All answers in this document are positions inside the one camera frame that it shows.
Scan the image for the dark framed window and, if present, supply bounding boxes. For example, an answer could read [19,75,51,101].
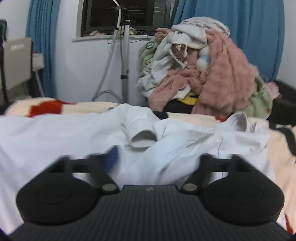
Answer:
[77,0,179,37]

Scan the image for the green bear print garment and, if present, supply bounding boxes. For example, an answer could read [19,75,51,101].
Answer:
[138,38,162,72]

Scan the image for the pink fuzzy garment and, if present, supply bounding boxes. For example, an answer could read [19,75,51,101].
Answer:
[265,82,281,99]

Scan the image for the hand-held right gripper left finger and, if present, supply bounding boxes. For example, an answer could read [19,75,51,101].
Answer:
[50,146,121,194]

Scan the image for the chair with white back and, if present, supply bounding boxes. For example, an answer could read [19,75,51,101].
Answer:
[0,37,45,105]

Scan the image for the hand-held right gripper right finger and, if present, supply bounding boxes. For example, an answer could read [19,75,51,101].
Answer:
[180,154,252,194]

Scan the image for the white blue plush ball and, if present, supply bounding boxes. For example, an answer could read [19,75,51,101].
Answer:
[196,49,212,69]

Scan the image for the light green fleece blanket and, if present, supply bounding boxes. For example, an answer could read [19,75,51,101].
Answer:
[245,76,273,118]

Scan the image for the black armchair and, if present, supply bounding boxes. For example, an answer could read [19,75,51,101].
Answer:
[268,79,296,128]

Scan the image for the red black cream striped blanket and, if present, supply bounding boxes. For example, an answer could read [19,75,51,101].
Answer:
[0,97,296,234]

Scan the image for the white collared shirt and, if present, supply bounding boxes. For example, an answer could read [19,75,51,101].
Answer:
[0,103,277,234]

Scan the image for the narrow blue curtain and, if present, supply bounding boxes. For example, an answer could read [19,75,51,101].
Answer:
[25,0,62,99]

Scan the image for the pink fluffy blanket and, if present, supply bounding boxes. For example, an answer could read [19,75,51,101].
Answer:
[148,28,259,116]

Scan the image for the white windowsill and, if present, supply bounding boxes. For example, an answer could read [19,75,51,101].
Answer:
[71,32,158,42]

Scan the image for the white desk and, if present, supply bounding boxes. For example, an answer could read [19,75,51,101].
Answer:
[32,52,45,70]

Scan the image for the yellow garment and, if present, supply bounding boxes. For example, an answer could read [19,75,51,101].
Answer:
[181,95,200,105]

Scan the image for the grey sweatshirt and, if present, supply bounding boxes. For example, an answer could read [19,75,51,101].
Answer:
[172,16,230,49]

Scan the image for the black garment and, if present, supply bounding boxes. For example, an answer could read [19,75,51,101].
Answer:
[163,97,200,114]

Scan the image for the garment steamer with pole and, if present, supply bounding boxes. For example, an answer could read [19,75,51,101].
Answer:
[91,0,133,105]

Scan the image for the wide blue curtain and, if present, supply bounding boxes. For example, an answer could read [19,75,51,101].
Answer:
[172,0,285,81]

